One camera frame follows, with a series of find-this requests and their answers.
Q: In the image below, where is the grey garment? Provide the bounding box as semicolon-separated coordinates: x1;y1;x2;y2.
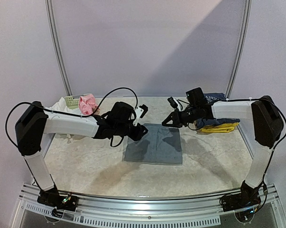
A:
123;123;183;165

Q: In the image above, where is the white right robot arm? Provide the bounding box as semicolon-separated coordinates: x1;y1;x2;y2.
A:
162;95;284;188

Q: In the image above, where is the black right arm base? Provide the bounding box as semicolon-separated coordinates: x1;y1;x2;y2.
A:
219;181;268;213

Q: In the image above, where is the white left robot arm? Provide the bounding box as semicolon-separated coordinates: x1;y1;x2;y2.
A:
15;101;148;206

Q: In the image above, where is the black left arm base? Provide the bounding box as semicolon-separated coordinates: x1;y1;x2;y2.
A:
37;185;79;211

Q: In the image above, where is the beige perforated laundry basket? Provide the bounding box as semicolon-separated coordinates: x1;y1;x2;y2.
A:
64;95;81;109

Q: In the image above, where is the yellow folded t-shirt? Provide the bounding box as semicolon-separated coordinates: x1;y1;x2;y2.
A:
200;123;239;133

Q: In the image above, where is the pink garment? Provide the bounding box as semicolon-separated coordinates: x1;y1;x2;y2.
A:
78;94;100;115

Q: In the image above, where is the white garment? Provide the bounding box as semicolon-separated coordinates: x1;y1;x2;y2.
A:
49;97;72;113

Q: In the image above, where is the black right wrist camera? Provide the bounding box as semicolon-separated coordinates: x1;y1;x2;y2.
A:
166;87;209;111

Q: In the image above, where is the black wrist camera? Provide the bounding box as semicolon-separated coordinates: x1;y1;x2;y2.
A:
109;101;149;126
166;87;209;111

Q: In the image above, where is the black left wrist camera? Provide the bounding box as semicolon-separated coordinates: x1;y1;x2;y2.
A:
109;101;149;126

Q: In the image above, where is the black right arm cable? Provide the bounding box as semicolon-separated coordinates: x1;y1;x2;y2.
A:
187;96;286;188

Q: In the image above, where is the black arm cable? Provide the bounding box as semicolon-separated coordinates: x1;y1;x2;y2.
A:
4;87;138;181
187;96;286;188

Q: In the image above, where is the aluminium front rail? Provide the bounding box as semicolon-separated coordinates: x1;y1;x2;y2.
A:
11;184;286;228

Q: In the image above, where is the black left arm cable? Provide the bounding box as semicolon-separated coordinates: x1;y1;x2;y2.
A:
4;87;138;181

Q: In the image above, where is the right aluminium frame post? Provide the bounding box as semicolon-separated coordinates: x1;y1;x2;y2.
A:
225;0;252;98

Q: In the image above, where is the aluminium frame post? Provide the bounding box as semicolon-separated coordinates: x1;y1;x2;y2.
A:
45;0;72;95
225;0;252;98

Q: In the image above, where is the left aluminium frame post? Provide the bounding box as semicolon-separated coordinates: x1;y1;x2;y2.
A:
45;0;72;95

